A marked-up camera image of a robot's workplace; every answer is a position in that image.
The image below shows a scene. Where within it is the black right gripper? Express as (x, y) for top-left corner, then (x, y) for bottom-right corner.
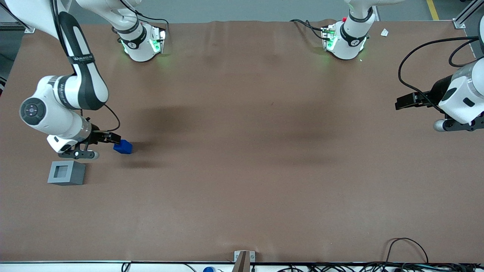
(80, 127), (123, 148)

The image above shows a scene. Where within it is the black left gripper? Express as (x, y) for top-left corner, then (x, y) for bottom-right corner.
(396, 75), (454, 113)

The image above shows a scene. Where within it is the blue block part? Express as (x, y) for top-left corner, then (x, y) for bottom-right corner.
(113, 139), (133, 155)

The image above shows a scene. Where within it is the gray square base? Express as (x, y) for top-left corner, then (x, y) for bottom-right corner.
(47, 161), (86, 186)

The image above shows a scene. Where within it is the brown table mat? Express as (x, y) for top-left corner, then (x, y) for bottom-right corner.
(0, 19), (484, 263)

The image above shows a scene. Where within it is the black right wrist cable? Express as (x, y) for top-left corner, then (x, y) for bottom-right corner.
(96, 104), (121, 133)

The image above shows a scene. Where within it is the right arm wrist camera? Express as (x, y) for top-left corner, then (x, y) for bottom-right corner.
(58, 148), (100, 160)

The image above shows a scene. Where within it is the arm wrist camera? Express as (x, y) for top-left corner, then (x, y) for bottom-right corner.
(58, 148), (100, 160)
(433, 113), (484, 132)

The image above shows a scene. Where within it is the long black left wrist cable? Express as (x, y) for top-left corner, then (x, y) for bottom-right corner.
(398, 36), (481, 113)

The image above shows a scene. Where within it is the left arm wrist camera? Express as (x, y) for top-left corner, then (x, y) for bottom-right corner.
(433, 113), (484, 132)

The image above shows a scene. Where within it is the short black cable loop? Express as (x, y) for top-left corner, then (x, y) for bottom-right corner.
(448, 39), (480, 68)

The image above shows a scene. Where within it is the aluminium frame profile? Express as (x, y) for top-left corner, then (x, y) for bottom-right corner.
(0, 3), (36, 34)
(453, 0), (484, 29)

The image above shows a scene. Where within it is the black left base cable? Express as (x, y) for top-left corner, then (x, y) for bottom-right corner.
(290, 19), (330, 40)

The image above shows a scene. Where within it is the black base cable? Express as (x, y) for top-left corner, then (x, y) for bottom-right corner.
(134, 11), (170, 38)
(290, 19), (330, 40)

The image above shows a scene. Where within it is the black right base cable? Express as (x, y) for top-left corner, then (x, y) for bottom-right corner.
(134, 11), (170, 38)

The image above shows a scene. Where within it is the black cable arc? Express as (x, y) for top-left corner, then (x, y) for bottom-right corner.
(384, 237), (430, 265)

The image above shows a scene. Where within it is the black cable bundle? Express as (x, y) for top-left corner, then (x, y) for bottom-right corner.
(276, 262), (484, 272)

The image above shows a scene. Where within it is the metal table bracket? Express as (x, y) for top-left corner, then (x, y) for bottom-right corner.
(234, 250), (256, 263)

